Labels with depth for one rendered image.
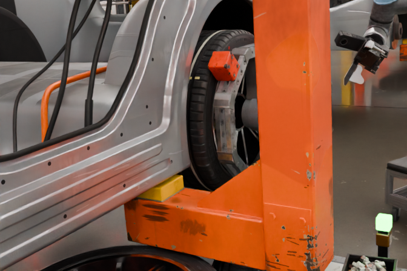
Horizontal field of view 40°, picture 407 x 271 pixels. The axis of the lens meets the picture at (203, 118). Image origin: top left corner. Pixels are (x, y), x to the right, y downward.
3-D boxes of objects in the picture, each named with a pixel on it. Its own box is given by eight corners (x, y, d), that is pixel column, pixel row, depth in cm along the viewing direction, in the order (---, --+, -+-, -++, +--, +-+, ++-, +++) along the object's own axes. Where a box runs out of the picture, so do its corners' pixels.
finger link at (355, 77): (358, 92, 172) (372, 69, 174) (341, 83, 172) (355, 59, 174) (355, 95, 175) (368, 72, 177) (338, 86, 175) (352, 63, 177)
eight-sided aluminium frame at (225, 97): (278, 157, 252) (273, 37, 240) (292, 159, 249) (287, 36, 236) (219, 200, 207) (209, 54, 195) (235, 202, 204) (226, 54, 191)
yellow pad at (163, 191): (152, 183, 200) (151, 170, 199) (185, 188, 193) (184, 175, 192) (129, 197, 188) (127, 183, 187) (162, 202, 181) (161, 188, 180)
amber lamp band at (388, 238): (378, 240, 169) (378, 228, 168) (392, 242, 167) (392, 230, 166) (375, 245, 166) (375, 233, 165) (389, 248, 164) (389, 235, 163)
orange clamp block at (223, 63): (222, 65, 205) (212, 50, 199) (241, 65, 201) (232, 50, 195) (216, 81, 203) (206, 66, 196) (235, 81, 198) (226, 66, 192)
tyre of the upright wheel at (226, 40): (220, 192, 260) (239, 55, 269) (266, 199, 248) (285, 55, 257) (135, 179, 204) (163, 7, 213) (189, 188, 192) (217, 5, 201)
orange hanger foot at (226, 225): (154, 222, 206) (146, 132, 198) (287, 248, 179) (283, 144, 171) (126, 241, 192) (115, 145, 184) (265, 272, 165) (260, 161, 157)
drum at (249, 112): (256, 125, 231) (254, 92, 228) (305, 129, 220) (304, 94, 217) (240, 133, 219) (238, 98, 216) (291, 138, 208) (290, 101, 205)
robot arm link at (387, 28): (372, 10, 193) (366, 33, 198) (366, 22, 184) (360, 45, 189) (395, 15, 190) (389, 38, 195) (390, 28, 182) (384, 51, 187)
